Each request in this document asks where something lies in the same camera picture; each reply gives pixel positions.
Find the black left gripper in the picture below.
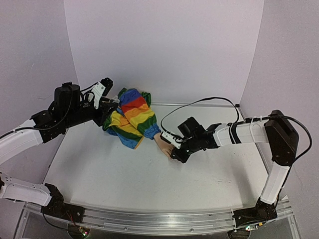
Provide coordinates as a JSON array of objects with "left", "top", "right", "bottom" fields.
[{"left": 64, "top": 94, "right": 119, "bottom": 129}]

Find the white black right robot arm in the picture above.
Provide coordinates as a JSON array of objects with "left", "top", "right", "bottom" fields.
[{"left": 161, "top": 110, "right": 299, "bottom": 225}]

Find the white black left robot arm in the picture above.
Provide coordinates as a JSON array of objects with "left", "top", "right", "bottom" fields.
[{"left": 0, "top": 78, "right": 119, "bottom": 218}]

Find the mannequin hand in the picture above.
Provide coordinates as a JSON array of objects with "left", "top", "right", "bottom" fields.
[{"left": 154, "top": 133, "right": 174, "bottom": 159}]

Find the rainbow striped cloth sleeve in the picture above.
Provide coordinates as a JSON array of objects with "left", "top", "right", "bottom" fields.
[{"left": 102, "top": 88, "right": 161, "bottom": 149}]

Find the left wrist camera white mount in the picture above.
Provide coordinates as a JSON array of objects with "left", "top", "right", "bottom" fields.
[{"left": 88, "top": 78, "right": 113, "bottom": 110}]

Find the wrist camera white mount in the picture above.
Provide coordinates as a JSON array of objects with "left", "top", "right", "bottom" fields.
[
  {"left": 88, "top": 78, "right": 113, "bottom": 110},
  {"left": 160, "top": 131, "right": 185, "bottom": 149}
]

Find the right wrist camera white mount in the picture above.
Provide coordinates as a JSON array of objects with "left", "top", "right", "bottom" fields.
[{"left": 160, "top": 131, "right": 185, "bottom": 149}]

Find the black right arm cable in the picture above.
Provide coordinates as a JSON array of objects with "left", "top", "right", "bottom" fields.
[{"left": 160, "top": 97, "right": 314, "bottom": 162}]

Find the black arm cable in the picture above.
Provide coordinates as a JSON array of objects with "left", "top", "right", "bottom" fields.
[
  {"left": 160, "top": 97, "right": 314, "bottom": 162},
  {"left": 0, "top": 84, "right": 98, "bottom": 140}
]

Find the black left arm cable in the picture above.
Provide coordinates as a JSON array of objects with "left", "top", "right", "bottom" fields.
[{"left": 0, "top": 84, "right": 98, "bottom": 140}]

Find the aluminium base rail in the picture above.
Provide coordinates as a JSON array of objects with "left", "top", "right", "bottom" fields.
[{"left": 21, "top": 198, "right": 301, "bottom": 239}]

